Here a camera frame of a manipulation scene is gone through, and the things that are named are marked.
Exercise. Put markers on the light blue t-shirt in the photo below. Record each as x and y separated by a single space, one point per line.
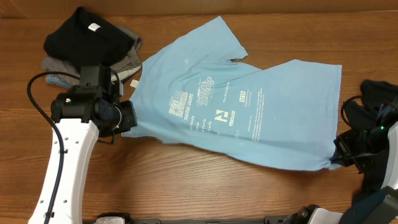
198 91

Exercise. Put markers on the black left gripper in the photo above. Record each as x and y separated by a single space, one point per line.
129 117

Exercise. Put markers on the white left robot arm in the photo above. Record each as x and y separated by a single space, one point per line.
79 118

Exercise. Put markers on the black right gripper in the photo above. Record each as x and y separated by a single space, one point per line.
344 144

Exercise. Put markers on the folded black shirt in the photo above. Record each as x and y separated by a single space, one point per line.
86 39

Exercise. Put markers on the folded grey garment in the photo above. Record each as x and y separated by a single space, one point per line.
125 68

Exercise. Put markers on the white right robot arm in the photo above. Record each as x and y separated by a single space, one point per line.
380 207

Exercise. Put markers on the dark navy garment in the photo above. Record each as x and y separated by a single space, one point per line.
374 112

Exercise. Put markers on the folded blue jeans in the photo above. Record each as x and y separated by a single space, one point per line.
61 80

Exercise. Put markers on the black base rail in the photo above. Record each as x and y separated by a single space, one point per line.
126 218

